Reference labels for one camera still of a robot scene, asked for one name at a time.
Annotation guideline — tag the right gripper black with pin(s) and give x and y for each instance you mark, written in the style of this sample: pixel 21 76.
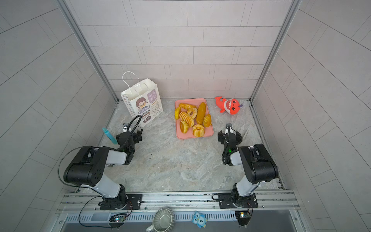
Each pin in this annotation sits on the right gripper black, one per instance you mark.
pixel 229 136

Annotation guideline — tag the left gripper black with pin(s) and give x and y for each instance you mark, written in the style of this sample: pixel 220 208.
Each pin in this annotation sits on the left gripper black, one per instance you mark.
pixel 136 136

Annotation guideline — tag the long oval bread loaf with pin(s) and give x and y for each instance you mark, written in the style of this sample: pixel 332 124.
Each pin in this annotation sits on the long oval bread loaf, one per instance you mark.
pixel 201 113

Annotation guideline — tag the white printed paper bag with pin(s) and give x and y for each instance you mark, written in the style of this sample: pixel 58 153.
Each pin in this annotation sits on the white printed paper bag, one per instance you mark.
pixel 143 99

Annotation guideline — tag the fluted bundt cake bread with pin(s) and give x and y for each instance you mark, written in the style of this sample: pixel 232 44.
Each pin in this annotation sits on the fluted bundt cake bread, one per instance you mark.
pixel 198 130

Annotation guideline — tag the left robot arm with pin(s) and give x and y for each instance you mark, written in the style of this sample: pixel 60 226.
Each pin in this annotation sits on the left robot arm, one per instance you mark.
pixel 87 170

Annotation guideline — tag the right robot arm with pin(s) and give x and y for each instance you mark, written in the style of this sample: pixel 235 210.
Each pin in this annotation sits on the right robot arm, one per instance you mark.
pixel 257 164

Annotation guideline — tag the small right bread roll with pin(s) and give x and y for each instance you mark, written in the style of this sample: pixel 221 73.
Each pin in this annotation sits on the small right bread roll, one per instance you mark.
pixel 207 121

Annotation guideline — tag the spiral twisted bread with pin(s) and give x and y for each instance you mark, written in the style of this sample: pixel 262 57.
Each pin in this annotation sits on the spiral twisted bread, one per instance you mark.
pixel 186 118

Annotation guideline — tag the top croissant bread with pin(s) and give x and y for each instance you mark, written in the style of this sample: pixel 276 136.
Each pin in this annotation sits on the top croissant bread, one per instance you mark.
pixel 186 106

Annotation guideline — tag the teal tube bottle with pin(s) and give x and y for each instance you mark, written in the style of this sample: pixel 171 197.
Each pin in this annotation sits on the teal tube bottle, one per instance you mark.
pixel 110 136

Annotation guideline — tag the red shark plush toy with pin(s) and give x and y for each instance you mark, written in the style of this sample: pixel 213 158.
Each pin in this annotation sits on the red shark plush toy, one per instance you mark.
pixel 231 106

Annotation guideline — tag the left circuit board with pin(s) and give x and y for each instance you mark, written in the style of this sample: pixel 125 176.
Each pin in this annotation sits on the left circuit board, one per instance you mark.
pixel 118 218

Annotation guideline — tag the circuit board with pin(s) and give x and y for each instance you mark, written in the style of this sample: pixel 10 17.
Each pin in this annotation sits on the circuit board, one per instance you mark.
pixel 243 217
pixel 118 218

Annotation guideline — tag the right circuit board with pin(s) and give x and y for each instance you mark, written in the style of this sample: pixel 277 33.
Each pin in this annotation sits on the right circuit board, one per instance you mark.
pixel 243 217

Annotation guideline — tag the blue owl figure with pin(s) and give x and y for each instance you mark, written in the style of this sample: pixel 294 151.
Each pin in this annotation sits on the blue owl figure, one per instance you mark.
pixel 199 219

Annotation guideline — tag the metal fluted tart mould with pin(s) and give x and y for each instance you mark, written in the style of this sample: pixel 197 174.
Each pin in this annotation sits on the metal fluted tart mould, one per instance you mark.
pixel 163 221

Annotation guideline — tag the ring donut bread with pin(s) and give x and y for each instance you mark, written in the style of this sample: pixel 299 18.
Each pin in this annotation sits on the ring donut bread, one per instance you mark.
pixel 192 113

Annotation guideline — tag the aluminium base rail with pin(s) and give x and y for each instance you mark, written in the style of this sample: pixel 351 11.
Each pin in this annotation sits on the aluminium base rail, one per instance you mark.
pixel 183 201

